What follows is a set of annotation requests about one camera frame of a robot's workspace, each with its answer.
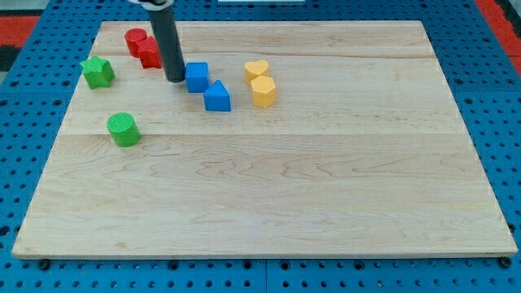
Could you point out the yellow heart block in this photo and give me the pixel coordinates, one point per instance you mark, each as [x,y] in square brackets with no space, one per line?
[254,69]

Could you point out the red cylinder block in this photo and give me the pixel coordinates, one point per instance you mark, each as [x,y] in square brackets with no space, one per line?
[132,38]

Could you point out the blue triangle block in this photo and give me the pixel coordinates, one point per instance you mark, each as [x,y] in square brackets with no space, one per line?
[217,98]

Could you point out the light wooden board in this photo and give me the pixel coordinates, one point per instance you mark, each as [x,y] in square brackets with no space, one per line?
[364,154]

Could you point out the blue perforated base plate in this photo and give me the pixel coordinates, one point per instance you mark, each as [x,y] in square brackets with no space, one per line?
[39,86]

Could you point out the yellow hexagon block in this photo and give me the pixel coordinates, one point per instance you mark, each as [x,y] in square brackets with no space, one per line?
[263,91]

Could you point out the green star block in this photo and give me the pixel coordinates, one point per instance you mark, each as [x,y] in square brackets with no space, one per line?
[97,72]

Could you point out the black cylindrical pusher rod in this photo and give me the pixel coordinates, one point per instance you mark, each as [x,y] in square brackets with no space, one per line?
[164,28]

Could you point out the red star block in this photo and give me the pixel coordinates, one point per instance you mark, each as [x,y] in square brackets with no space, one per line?
[148,53]

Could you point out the green cylinder block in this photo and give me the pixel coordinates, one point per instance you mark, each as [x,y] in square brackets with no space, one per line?
[123,129]

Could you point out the blue cube block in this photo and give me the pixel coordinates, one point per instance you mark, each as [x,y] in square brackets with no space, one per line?
[197,77]

